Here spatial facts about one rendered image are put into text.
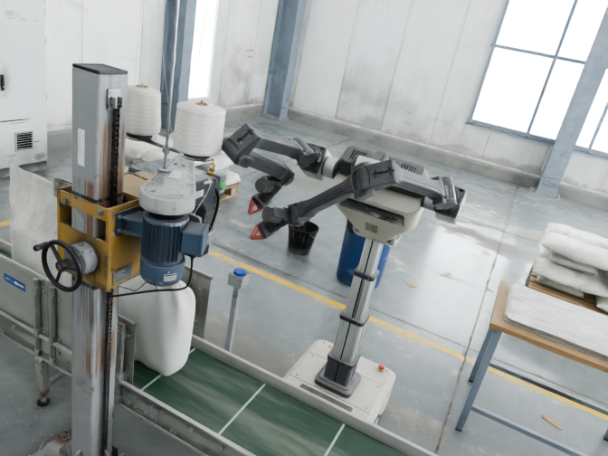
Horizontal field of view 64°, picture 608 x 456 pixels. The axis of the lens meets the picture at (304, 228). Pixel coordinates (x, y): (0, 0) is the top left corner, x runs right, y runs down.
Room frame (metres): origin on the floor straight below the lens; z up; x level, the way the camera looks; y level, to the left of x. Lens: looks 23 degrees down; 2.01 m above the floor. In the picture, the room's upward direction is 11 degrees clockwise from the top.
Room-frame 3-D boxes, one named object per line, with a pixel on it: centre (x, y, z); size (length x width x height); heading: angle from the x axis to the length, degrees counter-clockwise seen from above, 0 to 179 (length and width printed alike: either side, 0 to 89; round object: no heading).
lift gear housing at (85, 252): (1.44, 0.72, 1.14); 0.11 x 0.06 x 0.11; 68
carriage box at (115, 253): (1.62, 0.67, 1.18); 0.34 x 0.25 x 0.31; 158
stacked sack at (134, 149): (4.78, 1.72, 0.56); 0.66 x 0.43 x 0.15; 156
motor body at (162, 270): (1.51, 0.46, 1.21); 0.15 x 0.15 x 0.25
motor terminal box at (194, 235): (1.51, 0.36, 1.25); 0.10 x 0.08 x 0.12; 3
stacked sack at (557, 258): (4.43, -2.56, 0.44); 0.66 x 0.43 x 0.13; 158
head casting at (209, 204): (1.95, 0.58, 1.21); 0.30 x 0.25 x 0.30; 68
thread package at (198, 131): (1.65, 0.42, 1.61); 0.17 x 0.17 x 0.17
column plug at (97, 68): (1.53, 0.71, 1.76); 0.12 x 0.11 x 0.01; 158
